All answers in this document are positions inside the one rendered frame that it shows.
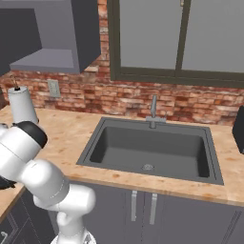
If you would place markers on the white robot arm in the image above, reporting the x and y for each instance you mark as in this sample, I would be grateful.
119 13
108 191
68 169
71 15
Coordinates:
41 178

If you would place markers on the dark grey cabinet door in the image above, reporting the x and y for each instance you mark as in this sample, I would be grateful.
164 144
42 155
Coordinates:
87 30
17 35

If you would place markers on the grey metal tap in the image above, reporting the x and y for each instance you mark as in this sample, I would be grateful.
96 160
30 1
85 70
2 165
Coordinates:
153 108

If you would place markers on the dark grey sink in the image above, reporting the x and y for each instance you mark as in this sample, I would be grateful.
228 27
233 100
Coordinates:
149 147

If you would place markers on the dark framed window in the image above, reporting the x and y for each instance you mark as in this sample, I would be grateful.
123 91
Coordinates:
149 74

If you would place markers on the grey base cupboard door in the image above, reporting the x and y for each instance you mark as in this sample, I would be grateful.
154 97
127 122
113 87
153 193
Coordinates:
111 213
190 222

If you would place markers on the white paper towel roll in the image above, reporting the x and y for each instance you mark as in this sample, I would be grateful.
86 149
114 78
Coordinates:
21 105

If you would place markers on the black countertop appliance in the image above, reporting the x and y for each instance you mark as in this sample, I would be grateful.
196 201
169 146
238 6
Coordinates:
239 130

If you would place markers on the dark grey corner base cupboard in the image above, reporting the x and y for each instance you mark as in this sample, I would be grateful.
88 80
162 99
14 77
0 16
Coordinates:
22 222

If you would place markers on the grey ribbed base cupboard panel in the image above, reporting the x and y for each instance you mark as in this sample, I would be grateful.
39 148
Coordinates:
235 227

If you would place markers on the grey wall socket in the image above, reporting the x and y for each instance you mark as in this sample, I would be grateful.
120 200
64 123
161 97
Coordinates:
54 88

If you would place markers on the grey open wall cabinet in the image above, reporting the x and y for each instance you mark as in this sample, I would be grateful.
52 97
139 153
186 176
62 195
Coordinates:
55 30

